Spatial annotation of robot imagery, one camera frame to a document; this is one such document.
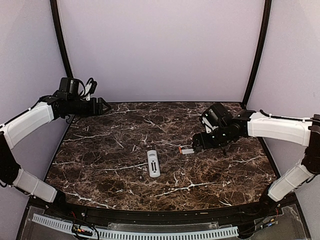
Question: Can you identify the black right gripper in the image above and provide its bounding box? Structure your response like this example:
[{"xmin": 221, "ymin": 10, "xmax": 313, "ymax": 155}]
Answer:
[{"xmin": 192, "ymin": 125, "xmax": 230, "ymax": 152}]

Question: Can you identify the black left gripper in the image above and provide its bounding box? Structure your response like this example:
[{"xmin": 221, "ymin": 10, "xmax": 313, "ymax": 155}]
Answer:
[{"xmin": 67, "ymin": 97, "xmax": 111, "ymax": 117}]

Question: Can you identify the white battery cover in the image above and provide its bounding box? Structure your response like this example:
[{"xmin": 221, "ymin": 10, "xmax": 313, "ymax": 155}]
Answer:
[{"xmin": 181, "ymin": 148, "xmax": 195, "ymax": 155}]

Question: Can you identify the white remote control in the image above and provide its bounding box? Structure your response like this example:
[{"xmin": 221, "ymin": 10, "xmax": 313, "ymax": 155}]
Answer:
[{"xmin": 147, "ymin": 150, "xmax": 161, "ymax": 178}]

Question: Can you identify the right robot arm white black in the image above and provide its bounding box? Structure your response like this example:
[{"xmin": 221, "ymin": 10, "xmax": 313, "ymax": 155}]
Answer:
[{"xmin": 192, "ymin": 102, "xmax": 320, "ymax": 217}]

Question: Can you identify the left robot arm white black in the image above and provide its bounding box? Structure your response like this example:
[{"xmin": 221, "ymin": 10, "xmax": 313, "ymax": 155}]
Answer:
[{"xmin": 0, "ymin": 77, "xmax": 111, "ymax": 218}]

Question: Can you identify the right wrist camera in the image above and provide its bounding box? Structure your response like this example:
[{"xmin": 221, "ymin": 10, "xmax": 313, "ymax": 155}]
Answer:
[{"xmin": 200, "ymin": 116, "xmax": 213, "ymax": 134}]

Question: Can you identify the black front table rail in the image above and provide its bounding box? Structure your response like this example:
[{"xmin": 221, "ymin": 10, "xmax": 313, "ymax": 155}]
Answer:
[{"xmin": 29, "ymin": 200, "xmax": 283, "ymax": 226}]

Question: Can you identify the black left frame post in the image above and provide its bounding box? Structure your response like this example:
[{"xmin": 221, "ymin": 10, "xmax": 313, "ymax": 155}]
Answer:
[{"xmin": 49, "ymin": 0, "xmax": 82, "ymax": 107}]

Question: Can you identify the black frame post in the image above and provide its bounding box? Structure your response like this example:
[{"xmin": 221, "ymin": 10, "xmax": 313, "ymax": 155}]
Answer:
[
  {"xmin": 240, "ymin": 0, "xmax": 272, "ymax": 109},
  {"xmin": 49, "ymin": 0, "xmax": 82, "ymax": 107}
]

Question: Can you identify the white slotted cable duct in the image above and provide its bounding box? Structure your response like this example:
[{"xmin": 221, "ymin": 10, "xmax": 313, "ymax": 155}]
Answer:
[{"xmin": 32, "ymin": 213, "xmax": 239, "ymax": 240}]

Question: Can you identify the black right frame post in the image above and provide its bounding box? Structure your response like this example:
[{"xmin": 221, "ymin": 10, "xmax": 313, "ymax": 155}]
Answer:
[{"xmin": 240, "ymin": 0, "xmax": 272, "ymax": 109}]

